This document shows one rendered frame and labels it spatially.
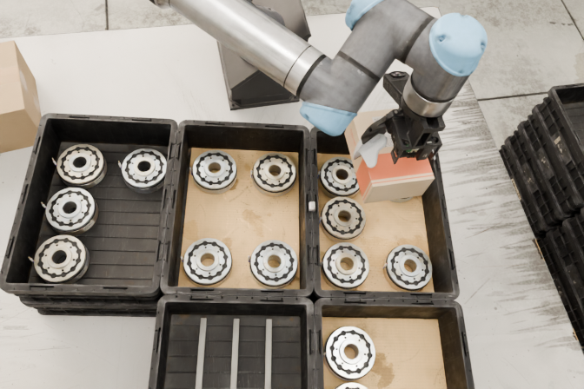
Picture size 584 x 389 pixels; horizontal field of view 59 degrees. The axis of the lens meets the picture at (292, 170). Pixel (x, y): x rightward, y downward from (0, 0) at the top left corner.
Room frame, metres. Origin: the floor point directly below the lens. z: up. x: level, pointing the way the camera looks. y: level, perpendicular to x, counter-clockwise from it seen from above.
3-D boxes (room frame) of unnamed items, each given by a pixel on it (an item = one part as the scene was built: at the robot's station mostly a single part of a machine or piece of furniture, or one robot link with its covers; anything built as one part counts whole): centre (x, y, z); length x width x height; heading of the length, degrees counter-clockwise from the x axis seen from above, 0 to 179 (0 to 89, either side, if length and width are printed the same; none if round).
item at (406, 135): (0.51, -0.19, 1.24); 0.09 x 0.08 x 0.12; 21
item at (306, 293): (0.45, 0.09, 0.92); 0.40 x 0.30 x 0.02; 11
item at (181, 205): (0.45, 0.09, 0.87); 0.40 x 0.30 x 0.11; 11
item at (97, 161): (0.49, 0.47, 0.86); 0.10 x 0.10 x 0.01
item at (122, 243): (0.39, 0.39, 0.87); 0.40 x 0.30 x 0.11; 11
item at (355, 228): (0.49, -0.14, 0.86); 0.10 x 0.10 x 0.01
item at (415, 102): (0.52, -0.19, 1.32); 0.08 x 0.08 x 0.05
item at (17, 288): (0.39, 0.39, 0.92); 0.40 x 0.30 x 0.02; 11
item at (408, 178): (0.54, -0.17, 1.08); 0.16 x 0.12 x 0.07; 21
